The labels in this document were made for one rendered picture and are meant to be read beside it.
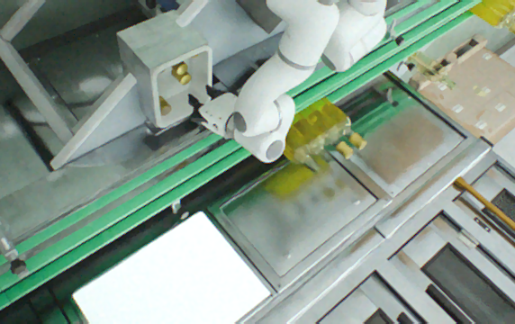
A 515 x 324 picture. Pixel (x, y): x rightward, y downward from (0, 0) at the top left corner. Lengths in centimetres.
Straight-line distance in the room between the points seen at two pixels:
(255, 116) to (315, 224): 59
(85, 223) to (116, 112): 29
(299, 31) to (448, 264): 95
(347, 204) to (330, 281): 25
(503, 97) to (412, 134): 385
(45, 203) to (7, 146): 45
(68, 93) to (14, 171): 34
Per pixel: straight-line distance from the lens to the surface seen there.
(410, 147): 183
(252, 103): 101
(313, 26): 93
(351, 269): 150
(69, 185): 140
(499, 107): 555
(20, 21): 182
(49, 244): 135
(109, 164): 141
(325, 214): 156
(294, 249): 149
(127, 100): 139
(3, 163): 176
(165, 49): 128
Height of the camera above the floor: 161
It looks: 26 degrees down
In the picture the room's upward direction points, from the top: 134 degrees clockwise
